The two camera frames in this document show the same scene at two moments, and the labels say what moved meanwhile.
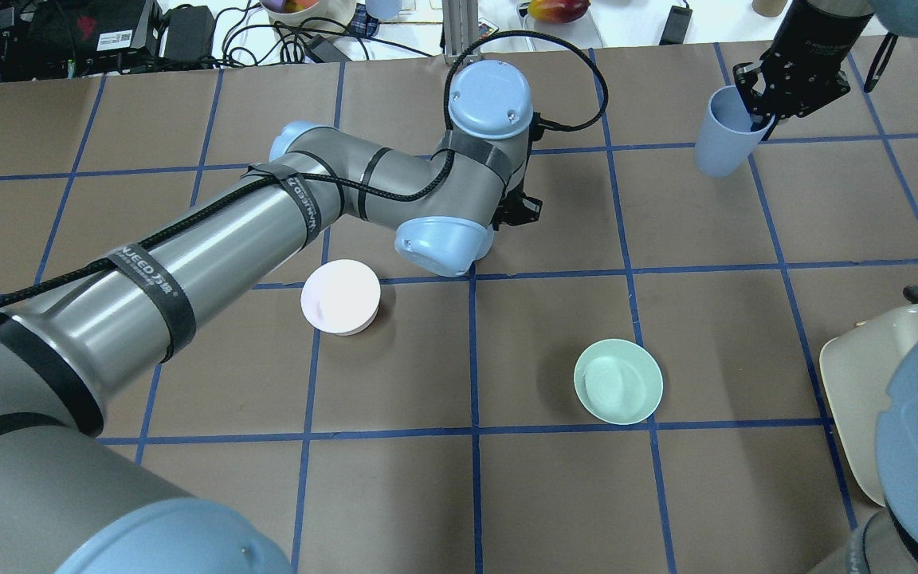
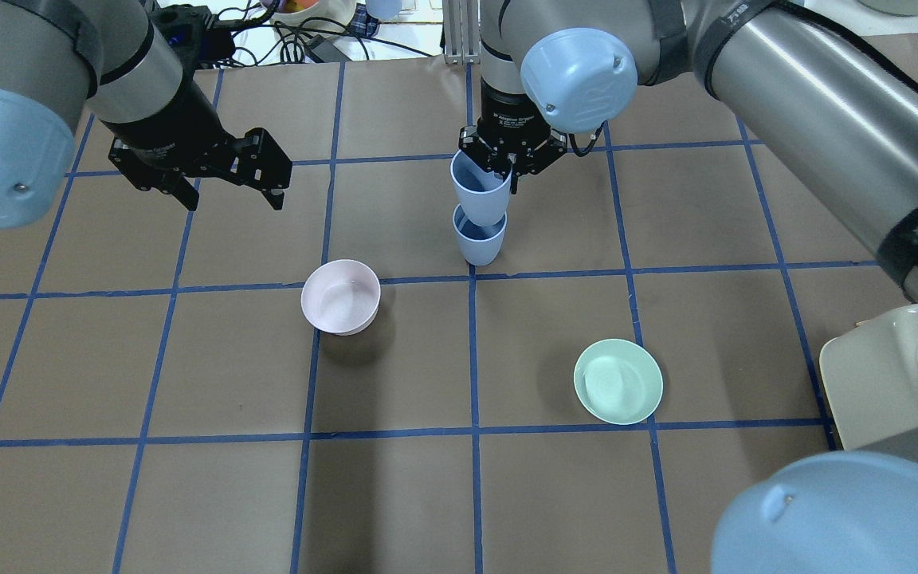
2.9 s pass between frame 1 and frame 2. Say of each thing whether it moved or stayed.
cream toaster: stayed
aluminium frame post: stayed
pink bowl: stayed
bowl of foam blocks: stayed
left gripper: moved
